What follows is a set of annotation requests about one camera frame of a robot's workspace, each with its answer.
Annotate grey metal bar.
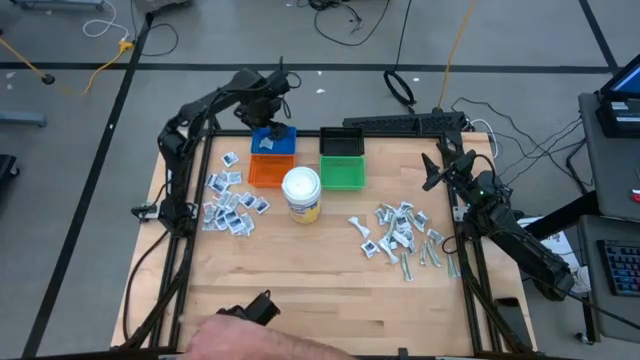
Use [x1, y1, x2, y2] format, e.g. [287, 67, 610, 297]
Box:
[0, 110, 48, 128]

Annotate wooden desk grey legs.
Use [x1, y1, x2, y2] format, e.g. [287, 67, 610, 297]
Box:
[9, 0, 106, 12]

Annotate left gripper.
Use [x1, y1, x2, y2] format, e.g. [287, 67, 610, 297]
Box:
[233, 89, 291, 142]

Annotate grey computer cart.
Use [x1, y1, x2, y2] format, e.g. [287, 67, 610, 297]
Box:
[132, 0, 194, 14]

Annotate white bow-shaped bandage wrapper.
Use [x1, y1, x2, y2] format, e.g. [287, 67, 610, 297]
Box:
[348, 215, 372, 240]

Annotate white paper box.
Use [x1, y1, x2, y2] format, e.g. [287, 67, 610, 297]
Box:
[517, 215, 574, 264]

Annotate black handheld device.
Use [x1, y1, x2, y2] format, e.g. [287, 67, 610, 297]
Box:
[215, 288, 282, 328]

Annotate black plastic basket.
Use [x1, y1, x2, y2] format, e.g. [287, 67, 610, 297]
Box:
[318, 126, 366, 157]

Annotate thin black cable loop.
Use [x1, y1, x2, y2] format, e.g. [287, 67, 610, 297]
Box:
[129, 22, 180, 58]

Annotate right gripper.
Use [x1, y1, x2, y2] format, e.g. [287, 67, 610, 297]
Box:
[421, 142, 512, 212]

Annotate black cable tangle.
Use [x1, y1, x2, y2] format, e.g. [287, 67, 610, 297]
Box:
[297, 0, 392, 48]

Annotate orange plastic basket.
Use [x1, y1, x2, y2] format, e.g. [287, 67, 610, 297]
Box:
[247, 153, 297, 190]

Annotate green plastic basket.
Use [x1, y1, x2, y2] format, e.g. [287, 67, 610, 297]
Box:
[318, 155, 368, 192]

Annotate black cable bundle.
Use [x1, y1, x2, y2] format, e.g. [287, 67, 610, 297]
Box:
[451, 96, 586, 194]

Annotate yellow power cable with plug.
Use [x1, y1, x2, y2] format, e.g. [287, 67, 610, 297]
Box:
[0, 37, 136, 97]

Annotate person's hand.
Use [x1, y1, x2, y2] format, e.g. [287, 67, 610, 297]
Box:
[178, 313, 354, 360]

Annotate black laptop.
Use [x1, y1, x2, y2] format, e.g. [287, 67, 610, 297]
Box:
[594, 67, 640, 140]

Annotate grey cart top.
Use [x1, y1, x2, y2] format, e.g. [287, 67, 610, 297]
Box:
[578, 92, 640, 221]

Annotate Lysol wipes canister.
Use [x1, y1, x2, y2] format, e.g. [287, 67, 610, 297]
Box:
[280, 165, 323, 225]

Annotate black coiled cable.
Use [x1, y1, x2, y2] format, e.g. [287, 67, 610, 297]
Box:
[382, 0, 419, 115]

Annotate black desk beam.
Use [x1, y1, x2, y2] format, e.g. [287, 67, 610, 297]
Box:
[522, 189, 601, 242]

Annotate white yellow canister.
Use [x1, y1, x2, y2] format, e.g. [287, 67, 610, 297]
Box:
[572, 264, 592, 295]

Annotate blue plastic basket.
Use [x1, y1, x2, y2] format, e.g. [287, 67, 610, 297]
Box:
[250, 125, 298, 156]

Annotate black perforated plate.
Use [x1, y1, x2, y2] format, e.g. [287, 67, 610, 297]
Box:
[342, 110, 467, 136]

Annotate yellow hanging cable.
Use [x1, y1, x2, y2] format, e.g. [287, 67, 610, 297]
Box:
[437, 0, 477, 112]

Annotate black keyboard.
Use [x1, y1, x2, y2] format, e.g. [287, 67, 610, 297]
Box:
[596, 238, 640, 297]

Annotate short white cable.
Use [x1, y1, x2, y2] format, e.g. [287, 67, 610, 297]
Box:
[469, 117, 501, 159]

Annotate black flat pad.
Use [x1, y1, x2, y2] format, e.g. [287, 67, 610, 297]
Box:
[492, 296, 535, 351]

